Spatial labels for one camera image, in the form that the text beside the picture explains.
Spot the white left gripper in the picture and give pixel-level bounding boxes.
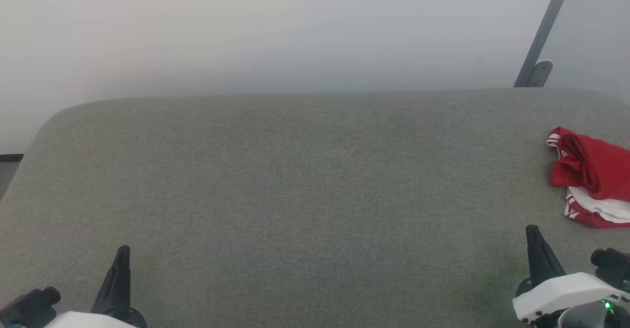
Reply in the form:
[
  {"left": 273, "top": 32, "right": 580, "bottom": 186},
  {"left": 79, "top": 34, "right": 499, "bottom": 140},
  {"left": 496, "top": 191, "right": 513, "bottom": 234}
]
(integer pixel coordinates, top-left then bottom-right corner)
[{"left": 43, "top": 245, "right": 148, "bottom": 328}]

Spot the grey slanted metal pole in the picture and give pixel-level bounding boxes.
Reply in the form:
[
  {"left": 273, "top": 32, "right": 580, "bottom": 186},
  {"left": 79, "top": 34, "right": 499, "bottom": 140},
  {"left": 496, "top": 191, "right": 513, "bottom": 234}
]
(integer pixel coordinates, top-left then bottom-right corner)
[{"left": 513, "top": 0, "right": 577, "bottom": 88}]

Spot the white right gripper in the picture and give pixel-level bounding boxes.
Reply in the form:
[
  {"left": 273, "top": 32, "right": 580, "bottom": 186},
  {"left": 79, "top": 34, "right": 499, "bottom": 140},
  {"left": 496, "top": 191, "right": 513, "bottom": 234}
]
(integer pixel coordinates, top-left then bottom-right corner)
[{"left": 512, "top": 225, "right": 630, "bottom": 325}]

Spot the red and white jersey garment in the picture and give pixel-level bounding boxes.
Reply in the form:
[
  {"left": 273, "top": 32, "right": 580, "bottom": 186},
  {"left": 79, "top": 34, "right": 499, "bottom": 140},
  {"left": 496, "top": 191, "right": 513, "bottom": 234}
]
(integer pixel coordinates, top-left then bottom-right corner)
[{"left": 545, "top": 127, "right": 630, "bottom": 229}]

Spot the grey metal pole bracket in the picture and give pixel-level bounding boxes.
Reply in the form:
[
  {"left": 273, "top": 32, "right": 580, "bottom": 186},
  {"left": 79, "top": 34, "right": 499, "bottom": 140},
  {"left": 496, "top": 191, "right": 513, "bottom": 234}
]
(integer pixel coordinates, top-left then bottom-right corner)
[{"left": 529, "top": 61, "right": 554, "bottom": 88}]

